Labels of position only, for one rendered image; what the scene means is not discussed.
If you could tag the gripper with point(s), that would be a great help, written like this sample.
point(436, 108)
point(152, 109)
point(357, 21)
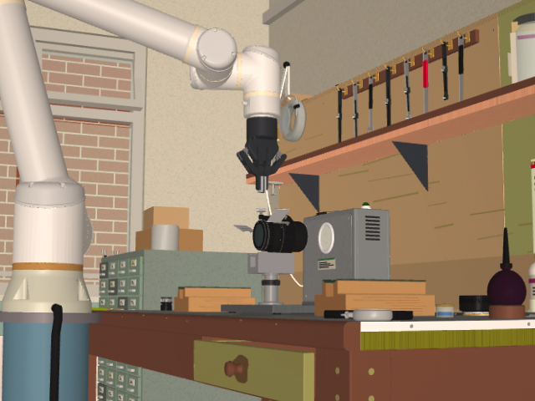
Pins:
point(262, 131)

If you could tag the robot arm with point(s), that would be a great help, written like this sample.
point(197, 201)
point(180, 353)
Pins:
point(42, 225)

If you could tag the black lens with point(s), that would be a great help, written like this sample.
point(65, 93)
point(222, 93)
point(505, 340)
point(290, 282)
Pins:
point(280, 236)

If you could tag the grey tester box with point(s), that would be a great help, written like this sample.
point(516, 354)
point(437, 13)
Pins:
point(355, 263)

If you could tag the small wooden rest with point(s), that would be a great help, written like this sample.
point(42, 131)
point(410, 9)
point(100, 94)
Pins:
point(217, 298)

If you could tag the large wooden rest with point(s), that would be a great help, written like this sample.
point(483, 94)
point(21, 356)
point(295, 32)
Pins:
point(376, 298)

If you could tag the black lens cap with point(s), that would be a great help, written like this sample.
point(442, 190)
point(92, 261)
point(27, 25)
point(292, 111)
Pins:
point(473, 303)

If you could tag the grey clamp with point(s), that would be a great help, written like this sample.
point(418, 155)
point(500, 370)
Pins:
point(274, 188)

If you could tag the small lever with white knob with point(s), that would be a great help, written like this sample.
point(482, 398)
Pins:
point(261, 210)

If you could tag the grey flat lever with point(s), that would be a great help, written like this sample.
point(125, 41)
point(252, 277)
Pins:
point(279, 215)
point(243, 228)

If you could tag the wide cardboard box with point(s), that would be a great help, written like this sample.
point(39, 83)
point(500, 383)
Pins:
point(192, 240)

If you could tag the small cardboard box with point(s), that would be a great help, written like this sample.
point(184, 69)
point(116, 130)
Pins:
point(167, 215)

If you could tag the green lamp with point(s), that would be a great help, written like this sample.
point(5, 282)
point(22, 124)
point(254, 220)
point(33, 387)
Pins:
point(365, 205)

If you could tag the grey tin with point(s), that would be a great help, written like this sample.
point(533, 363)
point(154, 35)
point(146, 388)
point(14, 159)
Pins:
point(165, 238)

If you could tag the black and grey hanging tool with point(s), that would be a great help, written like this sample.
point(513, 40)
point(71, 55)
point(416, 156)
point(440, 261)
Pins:
point(461, 62)
point(370, 100)

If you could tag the green drawer cabinet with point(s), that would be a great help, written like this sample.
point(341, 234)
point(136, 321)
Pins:
point(167, 271)
point(121, 380)

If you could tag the black rod tool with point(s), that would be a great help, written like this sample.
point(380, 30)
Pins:
point(334, 314)

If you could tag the small black cylinder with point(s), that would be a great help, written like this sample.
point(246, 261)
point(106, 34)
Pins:
point(166, 303)

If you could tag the wooden back panel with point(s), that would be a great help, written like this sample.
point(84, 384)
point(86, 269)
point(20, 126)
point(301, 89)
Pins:
point(460, 209)

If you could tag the olive green drawer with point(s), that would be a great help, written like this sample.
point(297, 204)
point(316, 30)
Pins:
point(267, 367)

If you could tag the brown drawer knob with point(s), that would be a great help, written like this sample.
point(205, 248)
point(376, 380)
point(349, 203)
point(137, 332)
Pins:
point(235, 368)

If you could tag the small cream tin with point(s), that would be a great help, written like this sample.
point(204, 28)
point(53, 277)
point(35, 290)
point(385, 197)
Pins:
point(444, 310)

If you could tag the wooden tool rack strip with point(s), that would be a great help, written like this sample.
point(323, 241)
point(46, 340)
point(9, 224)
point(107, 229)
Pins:
point(468, 38)

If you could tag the brown workbench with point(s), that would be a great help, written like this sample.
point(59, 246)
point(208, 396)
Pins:
point(418, 367)

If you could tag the olive green cupboard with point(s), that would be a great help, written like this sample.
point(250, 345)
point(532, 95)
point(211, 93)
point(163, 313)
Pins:
point(518, 188)

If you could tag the red and white box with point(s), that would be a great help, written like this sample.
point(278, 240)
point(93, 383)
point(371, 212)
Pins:
point(533, 177)

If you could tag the maroon bulb blower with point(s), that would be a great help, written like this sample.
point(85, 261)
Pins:
point(506, 288)

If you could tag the brown round blower base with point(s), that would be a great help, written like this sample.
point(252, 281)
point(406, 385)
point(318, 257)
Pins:
point(506, 312)

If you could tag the white jar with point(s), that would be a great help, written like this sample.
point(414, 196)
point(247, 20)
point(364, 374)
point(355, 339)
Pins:
point(526, 50)

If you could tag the white bottle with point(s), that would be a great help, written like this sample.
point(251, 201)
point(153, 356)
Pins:
point(532, 288)

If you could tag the dark triangular shelf bracket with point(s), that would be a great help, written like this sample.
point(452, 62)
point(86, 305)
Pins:
point(416, 160)
point(308, 188)

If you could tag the grey lens mount stand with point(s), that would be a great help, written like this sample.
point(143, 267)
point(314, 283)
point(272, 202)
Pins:
point(271, 267)

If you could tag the wooden wall shelf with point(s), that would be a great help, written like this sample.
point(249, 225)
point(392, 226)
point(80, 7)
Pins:
point(418, 129)

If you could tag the window with grey frame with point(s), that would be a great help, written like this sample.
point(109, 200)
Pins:
point(104, 138)

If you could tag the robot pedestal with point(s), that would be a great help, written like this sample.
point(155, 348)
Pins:
point(25, 359)

